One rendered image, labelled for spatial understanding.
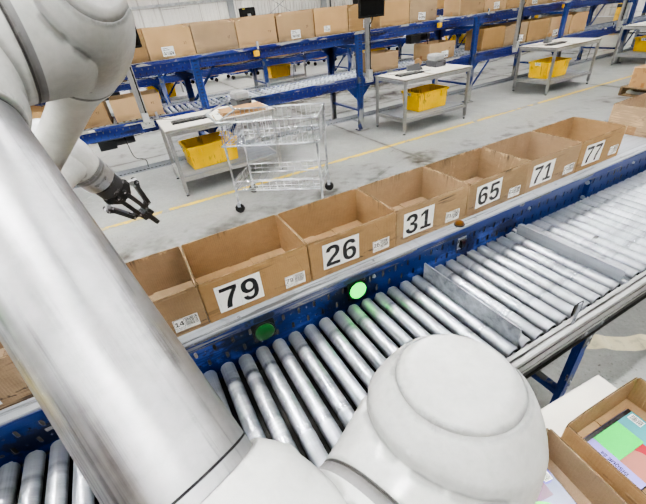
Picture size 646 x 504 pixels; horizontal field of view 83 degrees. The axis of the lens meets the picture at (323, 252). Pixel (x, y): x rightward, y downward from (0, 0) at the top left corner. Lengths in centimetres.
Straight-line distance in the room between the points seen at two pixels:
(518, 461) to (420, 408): 7
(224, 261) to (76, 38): 115
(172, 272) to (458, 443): 133
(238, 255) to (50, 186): 121
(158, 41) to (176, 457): 540
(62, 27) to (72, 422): 37
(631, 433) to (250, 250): 133
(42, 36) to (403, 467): 52
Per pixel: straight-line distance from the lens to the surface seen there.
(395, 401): 32
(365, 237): 142
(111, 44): 51
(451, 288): 152
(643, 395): 134
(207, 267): 153
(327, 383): 123
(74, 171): 106
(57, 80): 52
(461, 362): 34
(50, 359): 31
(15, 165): 38
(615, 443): 126
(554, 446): 114
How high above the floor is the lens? 174
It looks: 34 degrees down
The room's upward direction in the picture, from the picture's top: 6 degrees counter-clockwise
